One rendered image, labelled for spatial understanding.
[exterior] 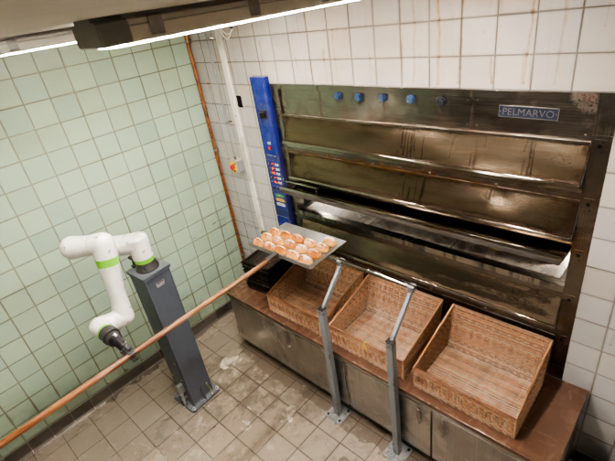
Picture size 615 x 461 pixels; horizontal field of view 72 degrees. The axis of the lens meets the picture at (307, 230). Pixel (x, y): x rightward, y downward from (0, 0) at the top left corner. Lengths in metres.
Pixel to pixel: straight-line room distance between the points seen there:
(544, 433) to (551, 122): 1.47
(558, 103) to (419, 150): 0.68
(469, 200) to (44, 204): 2.61
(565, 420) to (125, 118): 3.22
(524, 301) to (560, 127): 0.94
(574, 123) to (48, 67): 2.86
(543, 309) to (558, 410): 0.51
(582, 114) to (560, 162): 0.21
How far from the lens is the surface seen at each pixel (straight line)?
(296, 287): 3.36
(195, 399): 3.53
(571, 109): 2.08
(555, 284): 2.43
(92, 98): 3.27
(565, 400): 2.71
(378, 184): 2.61
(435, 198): 2.44
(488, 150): 2.23
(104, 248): 2.43
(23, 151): 3.16
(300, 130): 2.90
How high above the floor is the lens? 2.58
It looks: 29 degrees down
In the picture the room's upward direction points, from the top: 9 degrees counter-clockwise
